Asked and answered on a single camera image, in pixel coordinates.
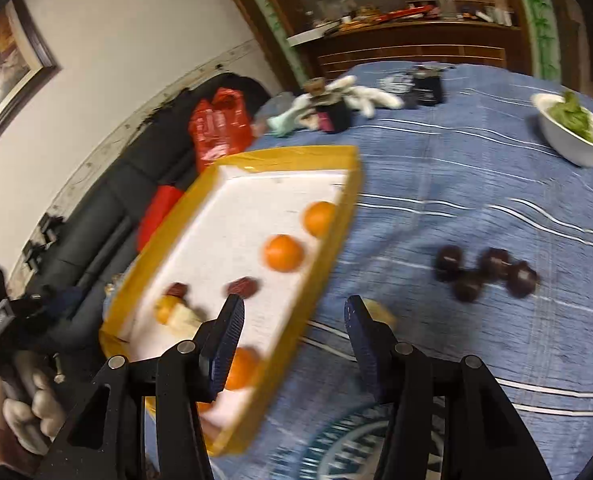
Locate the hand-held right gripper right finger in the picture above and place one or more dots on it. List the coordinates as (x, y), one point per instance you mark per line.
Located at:
(369, 355)

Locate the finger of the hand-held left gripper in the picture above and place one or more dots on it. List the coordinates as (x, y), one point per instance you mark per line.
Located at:
(64, 300)

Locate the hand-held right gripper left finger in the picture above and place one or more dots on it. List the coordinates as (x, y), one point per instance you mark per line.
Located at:
(224, 345)

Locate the beige root chunk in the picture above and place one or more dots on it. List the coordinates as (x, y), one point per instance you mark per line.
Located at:
(186, 317)

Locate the red date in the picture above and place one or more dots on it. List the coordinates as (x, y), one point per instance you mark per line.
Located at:
(241, 287)
(176, 290)

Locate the small orange mandarin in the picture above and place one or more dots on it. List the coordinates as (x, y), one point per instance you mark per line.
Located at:
(164, 312)

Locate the large orange mandarin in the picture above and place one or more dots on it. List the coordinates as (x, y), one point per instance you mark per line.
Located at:
(283, 253)

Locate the yellow tray with white inside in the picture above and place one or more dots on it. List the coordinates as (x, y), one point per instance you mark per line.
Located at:
(236, 200)

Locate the person's left hand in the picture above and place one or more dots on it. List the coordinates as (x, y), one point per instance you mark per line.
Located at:
(36, 410)

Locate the dark sofa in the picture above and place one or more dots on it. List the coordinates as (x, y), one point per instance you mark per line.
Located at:
(101, 195)

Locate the red plastic bag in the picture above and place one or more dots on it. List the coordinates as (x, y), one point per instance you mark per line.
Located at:
(221, 125)
(159, 210)

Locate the pale green cloth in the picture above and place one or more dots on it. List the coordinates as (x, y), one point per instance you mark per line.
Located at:
(281, 122)

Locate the white gloves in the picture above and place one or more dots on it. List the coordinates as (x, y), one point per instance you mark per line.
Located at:
(371, 95)

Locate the small black box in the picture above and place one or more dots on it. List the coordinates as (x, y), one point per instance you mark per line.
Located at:
(426, 90)

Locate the white bowl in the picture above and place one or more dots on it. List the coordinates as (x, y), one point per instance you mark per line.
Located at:
(571, 147)

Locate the wooden sideboard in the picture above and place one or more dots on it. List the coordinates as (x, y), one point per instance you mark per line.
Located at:
(411, 52)

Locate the green lettuce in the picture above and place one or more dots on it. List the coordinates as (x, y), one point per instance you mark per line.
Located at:
(574, 117)

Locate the long red item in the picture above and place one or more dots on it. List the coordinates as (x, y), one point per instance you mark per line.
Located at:
(404, 12)

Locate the clear glass cup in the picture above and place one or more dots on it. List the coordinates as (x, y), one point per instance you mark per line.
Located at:
(445, 2)

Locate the black wall socket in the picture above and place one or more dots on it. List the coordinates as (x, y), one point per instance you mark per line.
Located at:
(34, 255)
(49, 230)

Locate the small framed wall picture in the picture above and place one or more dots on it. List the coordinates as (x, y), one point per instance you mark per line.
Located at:
(6, 60)

